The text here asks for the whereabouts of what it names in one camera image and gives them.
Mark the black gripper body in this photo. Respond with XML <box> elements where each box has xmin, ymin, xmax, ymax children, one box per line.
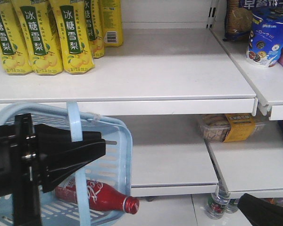
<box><xmin>0</xmin><ymin>114</ymin><xmax>42</xmax><ymax>226</ymax></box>

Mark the clear pastry box yellow band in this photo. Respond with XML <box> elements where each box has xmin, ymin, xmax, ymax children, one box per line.
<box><xmin>196</xmin><ymin>113</ymin><xmax>266</xmax><ymax>142</ymax></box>

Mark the clear water bottle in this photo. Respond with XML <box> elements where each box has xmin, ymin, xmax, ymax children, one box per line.
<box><xmin>205</xmin><ymin>186</ymin><xmax>230</xmax><ymax>219</ymax></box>

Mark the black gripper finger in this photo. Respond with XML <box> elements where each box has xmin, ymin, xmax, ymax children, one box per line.
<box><xmin>34</xmin><ymin>124</ymin><xmax>106</xmax><ymax>193</ymax></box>
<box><xmin>237</xmin><ymin>193</ymin><xmax>283</xmax><ymax>226</ymax></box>

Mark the blue cookie tub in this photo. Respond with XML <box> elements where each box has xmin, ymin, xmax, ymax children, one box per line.
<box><xmin>246</xmin><ymin>7</ymin><xmax>283</xmax><ymax>68</ymax></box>

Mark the yellow pear drink carton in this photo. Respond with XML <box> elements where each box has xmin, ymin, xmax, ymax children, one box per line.
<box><xmin>12</xmin><ymin>0</ymin><xmax>64</xmax><ymax>75</ymax></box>
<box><xmin>0</xmin><ymin>0</ymin><xmax>33</xmax><ymax>75</ymax></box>
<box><xmin>50</xmin><ymin>0</ymin><xmax>95</xmax><ymax>74</ymax></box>

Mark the red coca-cola aluminium bottle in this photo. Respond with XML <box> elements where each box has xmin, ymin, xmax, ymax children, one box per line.
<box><xmin>54</xmin><ymin>177</ymin><xmax>140</xmax><ymax>214</ymax></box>

